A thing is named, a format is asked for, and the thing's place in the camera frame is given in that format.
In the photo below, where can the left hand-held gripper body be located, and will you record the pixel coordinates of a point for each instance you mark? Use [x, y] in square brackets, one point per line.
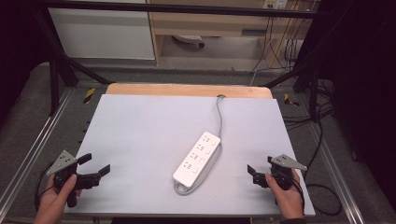
[63, 163]

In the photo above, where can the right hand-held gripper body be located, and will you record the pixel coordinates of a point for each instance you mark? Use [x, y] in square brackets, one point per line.
[285, 174]

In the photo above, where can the person's right hand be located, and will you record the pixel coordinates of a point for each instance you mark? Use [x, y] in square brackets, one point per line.
[289, 202]

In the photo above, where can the person's left hand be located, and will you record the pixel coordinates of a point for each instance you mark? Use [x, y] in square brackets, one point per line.
[51, 205]

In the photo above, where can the pale grey table mat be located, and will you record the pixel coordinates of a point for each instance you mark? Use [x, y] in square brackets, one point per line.
[140, 149]

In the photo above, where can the white power strip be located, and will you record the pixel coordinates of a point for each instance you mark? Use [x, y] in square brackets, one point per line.
[196, 160]

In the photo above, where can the white cabinet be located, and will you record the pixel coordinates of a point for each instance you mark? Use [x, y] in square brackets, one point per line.
[102, 34]

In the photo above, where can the white wheeled base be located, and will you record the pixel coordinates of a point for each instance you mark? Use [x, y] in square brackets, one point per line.
[188, 39]

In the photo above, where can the light wooden desk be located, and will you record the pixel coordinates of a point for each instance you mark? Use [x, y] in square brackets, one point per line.
[211, 23]

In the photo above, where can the aluminium floor rail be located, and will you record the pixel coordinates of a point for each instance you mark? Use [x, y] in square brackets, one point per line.
[336, 174]
[34, 146]

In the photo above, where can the black metal frame stand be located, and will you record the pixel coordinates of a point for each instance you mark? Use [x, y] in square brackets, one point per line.
[54, 87]
[314, 93]

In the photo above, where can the white wall socket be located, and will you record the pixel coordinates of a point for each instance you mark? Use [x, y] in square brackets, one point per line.
[275, 3]

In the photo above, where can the black metal frame bar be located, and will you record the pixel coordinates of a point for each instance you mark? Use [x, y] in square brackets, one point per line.
[186, 8]

